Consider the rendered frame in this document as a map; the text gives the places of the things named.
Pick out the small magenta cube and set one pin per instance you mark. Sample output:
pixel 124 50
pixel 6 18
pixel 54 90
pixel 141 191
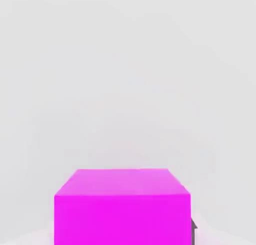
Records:
pixel 122 215

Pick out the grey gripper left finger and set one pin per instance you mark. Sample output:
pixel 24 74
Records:
pixel 43 239

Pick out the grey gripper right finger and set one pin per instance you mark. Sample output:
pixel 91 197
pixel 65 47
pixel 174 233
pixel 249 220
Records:
pixel 193 234

